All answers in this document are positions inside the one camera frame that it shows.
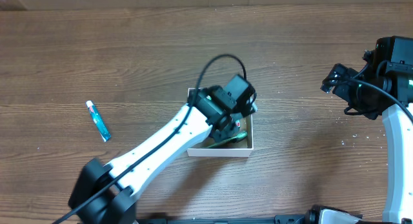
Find green white toothbrush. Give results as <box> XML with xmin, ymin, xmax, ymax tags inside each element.
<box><xmin>205</xmin><ymin>130</ymin><xmax>248</xmax><ymax>148</ymax></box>

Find teal toothpaste tube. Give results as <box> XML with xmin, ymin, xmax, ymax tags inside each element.
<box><xmin>86</xmin><ymin>100</ymin><xmax>111</xmax><ymax>142</ymax></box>

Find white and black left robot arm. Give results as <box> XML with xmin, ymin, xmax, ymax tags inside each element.
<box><xmin>68</xmin><ymin>75</ymin><xmax>257</xmax><ymax>224</ymax></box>

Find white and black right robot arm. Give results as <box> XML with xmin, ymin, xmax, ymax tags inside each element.
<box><xmin>321</xmin><ymin>36</ymin><xmax>412</xmax><ymax>223</ymax></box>

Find white square cardboard box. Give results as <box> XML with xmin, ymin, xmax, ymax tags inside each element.
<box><xmin>181</xmin><ymin>90</ymin><xmax>254</xmax><ymax>158</ymax></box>

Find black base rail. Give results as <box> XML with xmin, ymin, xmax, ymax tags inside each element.
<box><xmin>136</xmin><ymin>211</ymin><xmax>317</xmax><ymax>224</ymax></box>

